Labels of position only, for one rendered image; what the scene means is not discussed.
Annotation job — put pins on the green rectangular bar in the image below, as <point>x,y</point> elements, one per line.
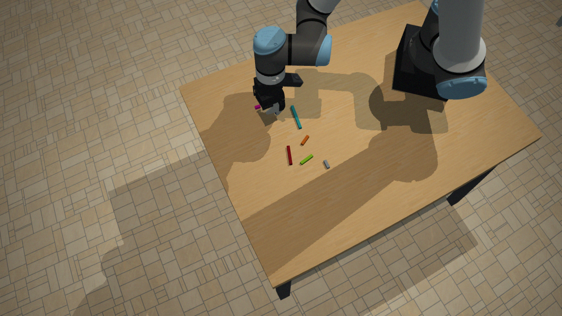
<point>306,159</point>

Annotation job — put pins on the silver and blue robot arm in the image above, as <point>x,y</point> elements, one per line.
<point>448,45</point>

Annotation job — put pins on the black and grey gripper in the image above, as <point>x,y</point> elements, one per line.
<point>269,96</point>

